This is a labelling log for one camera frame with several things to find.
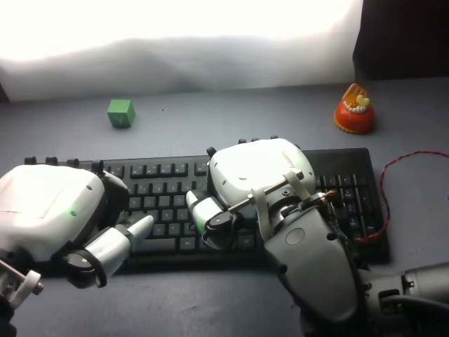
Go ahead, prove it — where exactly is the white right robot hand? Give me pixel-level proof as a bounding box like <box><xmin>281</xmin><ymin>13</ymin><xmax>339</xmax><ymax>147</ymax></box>
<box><xmin>185</xmin><ymin>135</ymin><xmax>316</xmax><ymax>252</ymax></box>

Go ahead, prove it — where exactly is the black computer keyboard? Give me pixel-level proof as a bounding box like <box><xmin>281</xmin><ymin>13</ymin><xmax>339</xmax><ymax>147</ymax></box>
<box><xmin>75</xmin><ymin>147</ymin><xmax>391</xmax><ymax>278</ymax></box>

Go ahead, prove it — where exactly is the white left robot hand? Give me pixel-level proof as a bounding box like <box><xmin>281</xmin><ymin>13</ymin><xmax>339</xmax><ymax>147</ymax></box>
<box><xmin>0</xmin><ymin>156</ymin><xmax>156</xmax><ymax>291</ymax></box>

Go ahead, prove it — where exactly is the grey table cloth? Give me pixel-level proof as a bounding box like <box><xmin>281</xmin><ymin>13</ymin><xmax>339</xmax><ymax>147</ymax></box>
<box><xmin>0</xmin><ymin>75</ymin><xmax>449</xmax><ymax>337</ymax></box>

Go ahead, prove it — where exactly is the white backdrop cloth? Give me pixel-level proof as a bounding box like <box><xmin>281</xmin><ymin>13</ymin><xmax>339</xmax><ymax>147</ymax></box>
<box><xmin>0</xmin><ymin>0</ymin><xmax>364</xmax><ymax>103</ymax></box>

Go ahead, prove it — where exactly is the red twisted cable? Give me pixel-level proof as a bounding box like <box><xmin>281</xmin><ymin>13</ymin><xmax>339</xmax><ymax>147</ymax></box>
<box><xmin>354</xmin><ymin>150</ymin><xmax>449</xmax><ymax>244</ymax></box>

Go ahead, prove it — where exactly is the dark background panel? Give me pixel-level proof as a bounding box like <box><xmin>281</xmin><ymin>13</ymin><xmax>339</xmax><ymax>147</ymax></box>
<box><xmin>352</xmin><ymin>0</ymin><xmax>449</xmax><ymax>84</ymax></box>

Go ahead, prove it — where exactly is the green toy block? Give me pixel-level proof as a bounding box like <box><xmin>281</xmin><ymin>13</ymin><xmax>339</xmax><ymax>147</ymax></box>
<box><xmin>107</xmin><ymin>99</ymin><xmax>136</xmax><ymax>129</ymax></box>

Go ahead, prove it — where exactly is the orange toy cake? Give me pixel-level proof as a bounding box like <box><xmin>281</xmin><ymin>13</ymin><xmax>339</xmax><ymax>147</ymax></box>
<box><xmin>333</xmin><ymin>83</ymin><xmax>375</xmax><ymax>136</ymax></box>

